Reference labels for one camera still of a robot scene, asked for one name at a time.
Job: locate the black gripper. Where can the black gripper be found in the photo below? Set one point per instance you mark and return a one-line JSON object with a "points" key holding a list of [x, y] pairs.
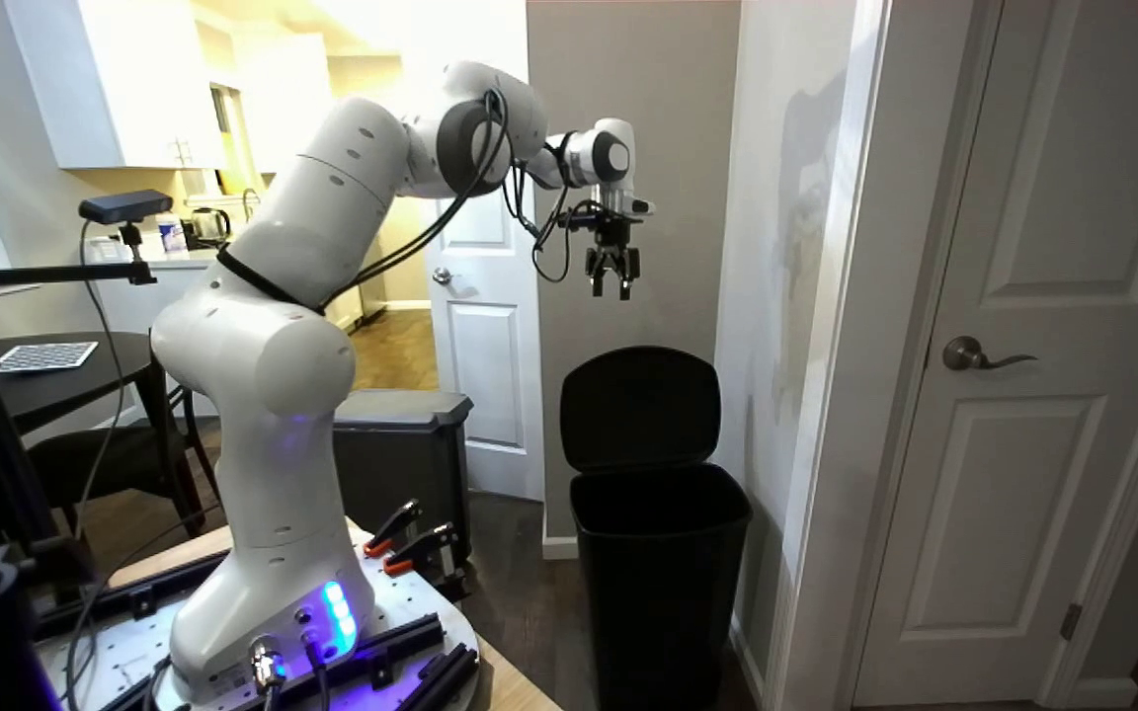
{"points": [[613, 233]]}

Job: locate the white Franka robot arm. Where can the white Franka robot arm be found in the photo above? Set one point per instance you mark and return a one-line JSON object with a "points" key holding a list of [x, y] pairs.
{"points": [[294, 381]]}

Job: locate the black bin lid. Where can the black bin lid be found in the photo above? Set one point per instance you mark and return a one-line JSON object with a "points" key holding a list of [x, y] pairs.
{"points": [[639, 407]]}

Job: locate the grey lidded bin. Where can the grey lidded bin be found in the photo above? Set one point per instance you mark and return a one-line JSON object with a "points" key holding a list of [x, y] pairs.
{"points": [[401, 461]]}

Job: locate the black bin body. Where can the black bin body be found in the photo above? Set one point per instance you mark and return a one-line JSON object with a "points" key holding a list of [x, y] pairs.
{"points": [[657, 577]]}

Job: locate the white panel door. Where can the white panel door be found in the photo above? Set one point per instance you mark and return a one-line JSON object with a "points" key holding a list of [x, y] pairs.
{"points": [[492, 357]]}

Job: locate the round door knob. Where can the round door knob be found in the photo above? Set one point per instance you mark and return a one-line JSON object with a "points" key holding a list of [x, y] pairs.
{"points": [[439, 278]]}

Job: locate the black kettle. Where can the black kettle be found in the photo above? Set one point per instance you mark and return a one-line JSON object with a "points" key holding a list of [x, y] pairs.
{"points": [[209, 227]]}

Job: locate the grey panel door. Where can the grey panel door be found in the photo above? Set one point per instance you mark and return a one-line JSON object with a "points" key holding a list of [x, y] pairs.
{"points": [[1029, 397]]}

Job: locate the dark round table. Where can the dark round table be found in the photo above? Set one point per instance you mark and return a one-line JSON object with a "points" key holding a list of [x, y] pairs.
{"points": [[69, 381]]}

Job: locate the white paper sheet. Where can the white paper sheet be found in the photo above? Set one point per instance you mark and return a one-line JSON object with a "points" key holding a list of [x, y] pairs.
{"points": [[45, 357]]}

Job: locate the metal mounting plate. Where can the metal mounting plate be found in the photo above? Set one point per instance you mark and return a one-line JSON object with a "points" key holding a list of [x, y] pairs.
{"points": [[138, 647]]}

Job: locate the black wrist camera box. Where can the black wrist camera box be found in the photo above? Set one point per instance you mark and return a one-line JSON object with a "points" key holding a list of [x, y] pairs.
{"points": [[572, 214]]}

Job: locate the black mounting bracket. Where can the black mounting bracket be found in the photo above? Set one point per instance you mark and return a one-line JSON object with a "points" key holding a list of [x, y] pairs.
{"points": [[377, 652], [437, 678]]}

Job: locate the black camera on stand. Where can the black camera on stand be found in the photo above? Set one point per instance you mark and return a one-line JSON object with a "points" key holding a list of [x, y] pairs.
{"points": [[126, 206]]}

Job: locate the white wall cabinet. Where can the white wall cabinet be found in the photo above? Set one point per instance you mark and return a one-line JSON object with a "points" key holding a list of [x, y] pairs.
{"points": [[118, 79]]}

